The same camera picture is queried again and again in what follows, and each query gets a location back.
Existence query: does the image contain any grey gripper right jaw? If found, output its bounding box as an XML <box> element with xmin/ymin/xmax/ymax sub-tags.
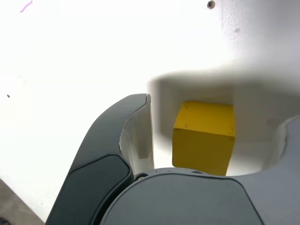
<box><xmin>100</xmin><ymin>116</ymin><xmax>300</xmax><ymax>225</ymax></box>

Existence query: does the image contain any yellow cube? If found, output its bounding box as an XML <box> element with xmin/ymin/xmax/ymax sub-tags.
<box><xmin>172</xmin><ymin>100</ymin><xmax>236</xmax><ymax>177</ymax></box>

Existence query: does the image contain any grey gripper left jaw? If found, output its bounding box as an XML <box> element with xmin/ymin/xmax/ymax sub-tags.
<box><xmin>45</xmin><ymin>93</ymin><xmax>155</xmax><ymax>225</ymax></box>

